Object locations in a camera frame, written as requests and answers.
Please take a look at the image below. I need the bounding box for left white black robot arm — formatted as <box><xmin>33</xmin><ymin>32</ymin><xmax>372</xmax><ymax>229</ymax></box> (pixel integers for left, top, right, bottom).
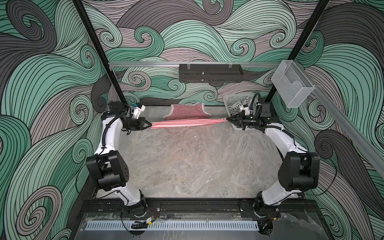
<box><xmin>86</xmin><ymin>102</ymin><xmax>152</xmax><ymax>210</ymax></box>

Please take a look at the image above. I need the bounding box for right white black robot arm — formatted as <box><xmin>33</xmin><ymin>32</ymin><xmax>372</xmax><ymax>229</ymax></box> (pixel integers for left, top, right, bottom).
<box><xmin>227</xmin><ymin>102</ymin><xmax>320</xmax><ymax>208</ymax></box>

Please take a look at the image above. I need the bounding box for black white striped tank top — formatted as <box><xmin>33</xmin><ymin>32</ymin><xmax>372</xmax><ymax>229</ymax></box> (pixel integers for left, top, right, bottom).
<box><xmin>228</xmin><ymin>101</ymin><xmax>249</xmax><ymax>115</ymax></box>

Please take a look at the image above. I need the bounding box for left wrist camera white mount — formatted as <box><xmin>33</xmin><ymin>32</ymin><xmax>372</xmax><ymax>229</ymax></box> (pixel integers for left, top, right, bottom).
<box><xmin>131</xmin><ymin>103</ymin><xmax>146</xmax><ymax>119</ymax></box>

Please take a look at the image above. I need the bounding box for clear plastic wall bin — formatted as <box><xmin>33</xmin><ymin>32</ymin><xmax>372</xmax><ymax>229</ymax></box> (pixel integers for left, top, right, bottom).
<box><xmin>271</xmin><ymin>60</ymin><xmax>315</xmax><ymax>109</ymax></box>

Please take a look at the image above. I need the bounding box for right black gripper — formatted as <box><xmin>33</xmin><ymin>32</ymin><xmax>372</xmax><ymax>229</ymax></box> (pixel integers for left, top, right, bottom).
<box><xmin>228</xmin><ymin>109</ymin><xmax>262</xmax><ymax>130</ymax></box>

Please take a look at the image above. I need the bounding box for white slotted cable duct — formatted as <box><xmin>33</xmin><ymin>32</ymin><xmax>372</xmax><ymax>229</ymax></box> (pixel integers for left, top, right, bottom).
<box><xmin>84</xmin><ymin>220</ymin><xmax>259</xmax><ymax>232</ymax></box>

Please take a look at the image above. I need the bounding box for red white striped tank top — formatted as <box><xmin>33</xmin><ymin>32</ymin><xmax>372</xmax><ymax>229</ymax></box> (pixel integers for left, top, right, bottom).
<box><xmin>151</xmin><ymin>103</ymin><xmax>228</xmax><ymax>129</ymax></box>

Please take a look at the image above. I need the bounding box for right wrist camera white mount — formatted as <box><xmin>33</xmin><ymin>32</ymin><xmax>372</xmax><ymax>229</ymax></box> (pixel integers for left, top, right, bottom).
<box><xmin>240</xmin><ymin>105</ymin><xmax>252</xmax><ymax>116</ymax></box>

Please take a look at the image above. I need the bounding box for white plastic laundry basket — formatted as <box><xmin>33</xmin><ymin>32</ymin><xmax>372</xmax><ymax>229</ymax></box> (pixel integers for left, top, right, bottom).
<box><xmin>224</xmin><ymin>93</ymin><xmax>261</xmax><ymax>131</ymax></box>

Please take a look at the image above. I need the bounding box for black wall mounted tray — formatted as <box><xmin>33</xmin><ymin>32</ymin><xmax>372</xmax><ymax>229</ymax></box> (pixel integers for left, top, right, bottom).
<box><xmin>179</xmin><ymin>64</ymin><xmax>244</xmax><ymax>87</ymax></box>

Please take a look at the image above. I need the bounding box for aluminium wall rail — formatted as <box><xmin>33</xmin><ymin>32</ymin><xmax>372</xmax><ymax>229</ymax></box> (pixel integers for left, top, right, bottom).
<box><xmin>108</xmin><ymin>61</ymin><xmax>281</xmax><ymax>69</ymax></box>

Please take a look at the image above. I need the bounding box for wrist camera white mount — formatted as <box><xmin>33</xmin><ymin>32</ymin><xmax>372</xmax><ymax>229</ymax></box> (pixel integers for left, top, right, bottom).
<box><xmin>240</xmin><ymin>105</ymin><xmax>252</xmax><ymax>116</ymax></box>
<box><xmin>131</xmin><ymin>103</ymin><xmax>146</xmax><ymax>119</ymax></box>

